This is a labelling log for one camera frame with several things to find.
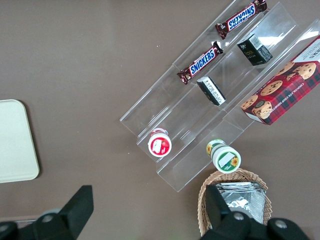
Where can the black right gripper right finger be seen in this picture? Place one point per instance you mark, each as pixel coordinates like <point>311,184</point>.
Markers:
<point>220,207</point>

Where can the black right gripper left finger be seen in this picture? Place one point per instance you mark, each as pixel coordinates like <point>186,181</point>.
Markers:
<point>75,210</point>

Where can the red plaid cookie box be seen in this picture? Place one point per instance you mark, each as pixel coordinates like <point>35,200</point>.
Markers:
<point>285,87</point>

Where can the black box with white label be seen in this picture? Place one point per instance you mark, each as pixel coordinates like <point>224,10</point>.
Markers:
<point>211,90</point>

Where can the woven wicker basket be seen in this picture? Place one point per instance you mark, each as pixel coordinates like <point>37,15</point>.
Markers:
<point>208,185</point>

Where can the silver foil-wrapped sandwich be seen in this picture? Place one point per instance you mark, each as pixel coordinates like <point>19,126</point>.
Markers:
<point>246,200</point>

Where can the Snickers chocolate bar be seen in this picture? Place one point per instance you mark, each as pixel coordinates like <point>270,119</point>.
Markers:
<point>241,19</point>
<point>201,63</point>

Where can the red-lidded strawberry cup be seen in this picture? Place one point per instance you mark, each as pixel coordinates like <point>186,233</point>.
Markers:
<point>159,144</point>

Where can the cream plastic tray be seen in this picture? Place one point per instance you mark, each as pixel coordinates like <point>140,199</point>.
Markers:
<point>15,141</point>

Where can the clear acrylic stepped shelf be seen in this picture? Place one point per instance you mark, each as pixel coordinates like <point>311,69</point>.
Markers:
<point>225,82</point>

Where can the green-lidded sunflower cup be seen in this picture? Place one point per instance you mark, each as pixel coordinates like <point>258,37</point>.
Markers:
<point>223,157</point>

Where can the black box with gold print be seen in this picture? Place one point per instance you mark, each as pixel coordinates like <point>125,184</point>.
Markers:
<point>253,51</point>

